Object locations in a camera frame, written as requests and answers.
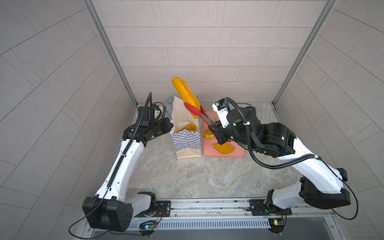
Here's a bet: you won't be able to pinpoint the right circuit board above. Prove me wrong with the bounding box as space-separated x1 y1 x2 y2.
268 218 286 234

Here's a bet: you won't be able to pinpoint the small yellow bun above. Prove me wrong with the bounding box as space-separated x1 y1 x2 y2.
204 130 215 140

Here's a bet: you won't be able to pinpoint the aluminium corner profile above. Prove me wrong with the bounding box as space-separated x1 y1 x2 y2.
272 0 337 106
83 0 138 106

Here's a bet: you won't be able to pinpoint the circuit board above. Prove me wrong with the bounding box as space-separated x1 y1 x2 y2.
268 218 286 234
139 221 157 231

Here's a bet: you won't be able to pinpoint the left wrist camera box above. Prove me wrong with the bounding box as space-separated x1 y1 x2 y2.
138 105 162 127

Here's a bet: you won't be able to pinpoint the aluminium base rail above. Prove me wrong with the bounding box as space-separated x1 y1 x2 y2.
78 196 335 238

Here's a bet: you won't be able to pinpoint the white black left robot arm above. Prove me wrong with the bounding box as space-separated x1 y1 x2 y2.
82 118 173 233

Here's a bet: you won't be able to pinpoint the pink plastic tray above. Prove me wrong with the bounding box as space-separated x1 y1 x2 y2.
203 122 245 158

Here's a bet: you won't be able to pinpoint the blue checkered paper bag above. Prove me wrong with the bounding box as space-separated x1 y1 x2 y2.
170 97 202 160

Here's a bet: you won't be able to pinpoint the long golden baguette bread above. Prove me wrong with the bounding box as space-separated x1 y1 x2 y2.
172 77 201 111

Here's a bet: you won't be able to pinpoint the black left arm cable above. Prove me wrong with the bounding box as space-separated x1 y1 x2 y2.
68 91 166 240

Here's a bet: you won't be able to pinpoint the aluminium corner profile right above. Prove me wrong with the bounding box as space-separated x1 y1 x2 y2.
272 0 337 106

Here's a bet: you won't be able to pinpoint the left circuit board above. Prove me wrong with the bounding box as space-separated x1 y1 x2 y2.
139 221 157 231

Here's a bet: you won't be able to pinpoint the aluminium corner profile left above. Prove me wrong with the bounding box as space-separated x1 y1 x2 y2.
83 0 138 106

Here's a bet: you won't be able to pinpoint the red silicone steel tongs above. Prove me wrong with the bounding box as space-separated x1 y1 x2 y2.
184 102 215 126

